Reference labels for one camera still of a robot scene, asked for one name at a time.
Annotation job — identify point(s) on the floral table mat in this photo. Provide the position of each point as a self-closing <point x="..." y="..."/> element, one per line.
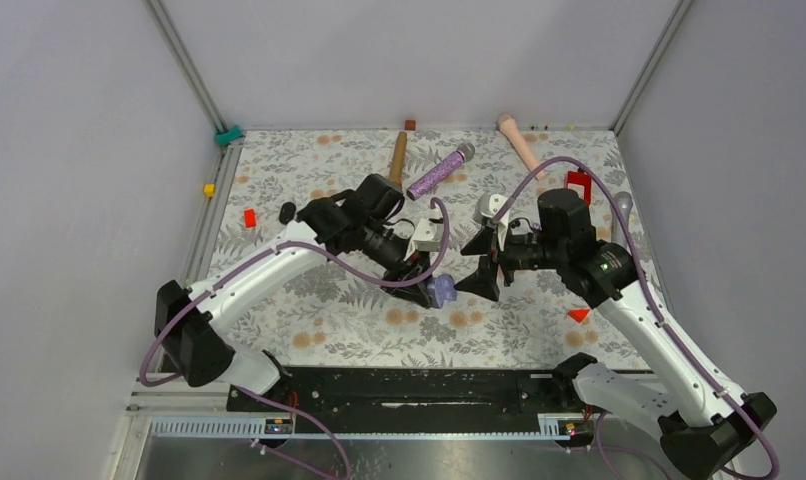
<point x="329" y="317"/>

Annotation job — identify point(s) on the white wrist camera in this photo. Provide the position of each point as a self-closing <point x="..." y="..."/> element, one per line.
<point x="426" y="237"/>
<point x="491" y="207"/>

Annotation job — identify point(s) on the gold microphone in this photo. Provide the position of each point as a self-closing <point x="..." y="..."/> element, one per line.
<point x="398" y="159"/>

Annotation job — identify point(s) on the silver grey microphone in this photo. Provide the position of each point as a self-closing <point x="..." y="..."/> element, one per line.
<point x="621" y="209"/>

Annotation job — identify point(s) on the teal corner clamp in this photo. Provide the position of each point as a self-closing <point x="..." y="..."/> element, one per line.
<point x="225" y="138"/>

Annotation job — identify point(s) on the pink microphone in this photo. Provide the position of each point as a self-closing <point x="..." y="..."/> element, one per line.
<point x="507" y="125"/>

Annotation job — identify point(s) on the red box with label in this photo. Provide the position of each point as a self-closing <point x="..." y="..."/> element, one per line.
<point x="581" y="183"/>

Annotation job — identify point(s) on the purple earbud charging case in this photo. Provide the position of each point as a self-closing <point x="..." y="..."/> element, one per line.
<point x="441" y="290"/>

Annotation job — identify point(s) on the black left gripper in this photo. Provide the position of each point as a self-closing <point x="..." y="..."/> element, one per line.
<point x="404" y="270"/>

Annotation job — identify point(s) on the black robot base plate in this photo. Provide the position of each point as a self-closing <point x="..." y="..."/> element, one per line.
<point x="432" y="401"/>

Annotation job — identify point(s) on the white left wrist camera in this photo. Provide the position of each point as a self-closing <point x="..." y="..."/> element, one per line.
<point x="426" y="237"/>

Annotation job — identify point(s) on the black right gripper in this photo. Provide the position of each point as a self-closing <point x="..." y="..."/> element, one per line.
<point x="484" y="281"/>

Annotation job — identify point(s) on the red triangle block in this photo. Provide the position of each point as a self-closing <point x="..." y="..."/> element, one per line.
<point x="580" y="316"/>

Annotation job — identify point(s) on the purple glitter microphone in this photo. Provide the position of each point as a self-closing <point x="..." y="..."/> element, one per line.
<point x="445" y="167"/>

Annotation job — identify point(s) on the small red block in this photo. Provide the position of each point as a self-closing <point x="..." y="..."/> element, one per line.
<point x="249" y="216"/>

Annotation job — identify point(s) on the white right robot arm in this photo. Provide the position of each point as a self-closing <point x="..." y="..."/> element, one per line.
<point x="702" y="420"/>

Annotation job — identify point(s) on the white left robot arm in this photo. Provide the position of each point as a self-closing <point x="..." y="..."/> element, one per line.
<point x="349" y="229"/>

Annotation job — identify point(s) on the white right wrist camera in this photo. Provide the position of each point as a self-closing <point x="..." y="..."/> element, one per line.
<point x="491" y="207"/>

